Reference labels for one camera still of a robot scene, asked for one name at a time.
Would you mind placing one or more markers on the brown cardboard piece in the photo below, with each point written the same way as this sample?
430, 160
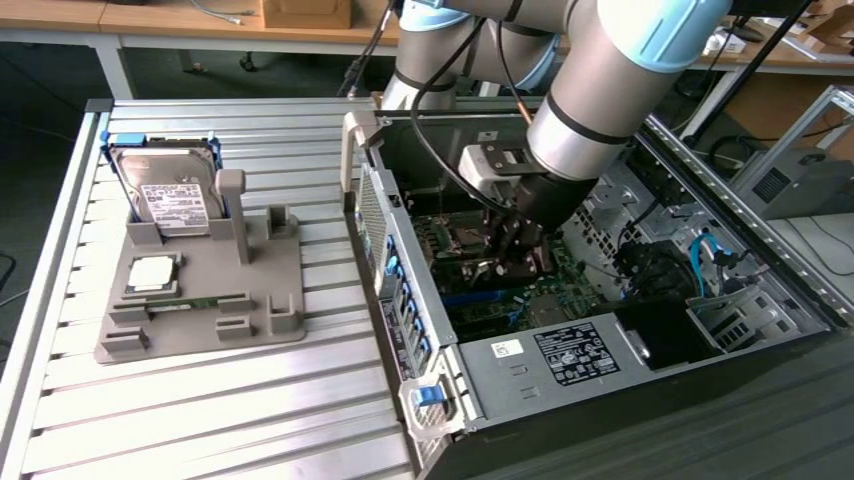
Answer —
834, 30

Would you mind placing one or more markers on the green motherboard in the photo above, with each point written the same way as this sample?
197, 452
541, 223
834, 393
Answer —
568, 295

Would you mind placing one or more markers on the green RAM stick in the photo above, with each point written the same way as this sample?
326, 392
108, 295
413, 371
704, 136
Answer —
187, 303

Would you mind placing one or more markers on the grey computer tower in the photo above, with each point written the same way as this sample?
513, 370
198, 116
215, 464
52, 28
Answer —
814, 190

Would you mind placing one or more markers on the grey plastic parts rack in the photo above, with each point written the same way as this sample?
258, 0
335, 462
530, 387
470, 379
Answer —
201, 280

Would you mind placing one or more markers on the blue slot clip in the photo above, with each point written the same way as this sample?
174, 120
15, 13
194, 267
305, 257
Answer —
395, 265
421, 330
389, 245
413, 307
405, 287
427, 351

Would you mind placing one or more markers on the white box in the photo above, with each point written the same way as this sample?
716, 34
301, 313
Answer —
728, 46

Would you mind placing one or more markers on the silver CPU chip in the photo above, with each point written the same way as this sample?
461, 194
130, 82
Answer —
153, 274

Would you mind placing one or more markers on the black monitor with stand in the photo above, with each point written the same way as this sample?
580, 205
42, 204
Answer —
750, 32

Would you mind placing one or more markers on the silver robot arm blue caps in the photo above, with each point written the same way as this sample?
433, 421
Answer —
601, 75

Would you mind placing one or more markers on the grey power supply unit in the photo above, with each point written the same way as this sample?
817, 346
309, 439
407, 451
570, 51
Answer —
521, 380

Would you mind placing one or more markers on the aluminium profile frame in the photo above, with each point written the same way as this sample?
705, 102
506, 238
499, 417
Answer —
842, 97

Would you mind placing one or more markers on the black stand pole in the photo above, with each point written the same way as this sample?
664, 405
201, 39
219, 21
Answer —
748, 75

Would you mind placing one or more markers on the CPU socket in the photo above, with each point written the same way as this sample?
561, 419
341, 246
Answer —
467, 232

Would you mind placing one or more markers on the grey disk bay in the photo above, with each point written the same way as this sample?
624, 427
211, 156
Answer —
741, 320

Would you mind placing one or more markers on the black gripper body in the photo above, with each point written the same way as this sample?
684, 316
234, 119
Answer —
554, 200

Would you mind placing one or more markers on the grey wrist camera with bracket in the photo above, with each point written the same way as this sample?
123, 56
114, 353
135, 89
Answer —
477, 167

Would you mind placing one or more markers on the blue case release latch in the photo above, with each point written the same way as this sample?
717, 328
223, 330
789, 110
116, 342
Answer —
427, 397

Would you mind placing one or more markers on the brown cardboard box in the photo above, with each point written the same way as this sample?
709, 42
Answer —
301, 12

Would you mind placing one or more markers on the black caster wheel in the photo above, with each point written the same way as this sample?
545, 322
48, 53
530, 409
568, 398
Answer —
249, 62

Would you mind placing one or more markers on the hard disk with blue bracket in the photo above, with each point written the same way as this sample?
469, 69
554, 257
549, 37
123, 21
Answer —
174, 195

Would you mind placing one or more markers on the wooden desk white frame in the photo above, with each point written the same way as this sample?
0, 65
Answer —
734, 60
67, 15

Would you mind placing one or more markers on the open grey PC case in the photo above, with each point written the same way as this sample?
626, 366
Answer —
371, 220

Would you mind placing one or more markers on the metal drive cage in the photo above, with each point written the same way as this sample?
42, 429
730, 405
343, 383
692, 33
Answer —
594, 240

